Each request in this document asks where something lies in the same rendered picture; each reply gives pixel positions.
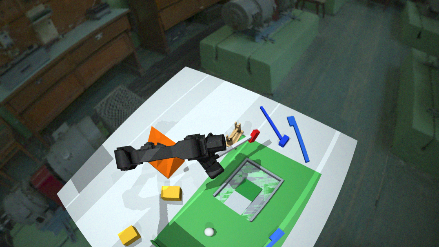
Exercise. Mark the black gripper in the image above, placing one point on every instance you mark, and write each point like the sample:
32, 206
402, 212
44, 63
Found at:
211, 166

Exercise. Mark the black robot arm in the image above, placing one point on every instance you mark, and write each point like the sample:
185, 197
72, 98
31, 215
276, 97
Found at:
193, 147

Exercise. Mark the white golf ball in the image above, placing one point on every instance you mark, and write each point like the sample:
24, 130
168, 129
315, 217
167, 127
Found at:
209, 231

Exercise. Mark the green putting mat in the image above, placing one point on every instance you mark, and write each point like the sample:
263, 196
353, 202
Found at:
231, 229

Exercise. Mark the yellow box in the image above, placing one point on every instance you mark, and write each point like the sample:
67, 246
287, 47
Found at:
171, 193
129, 235

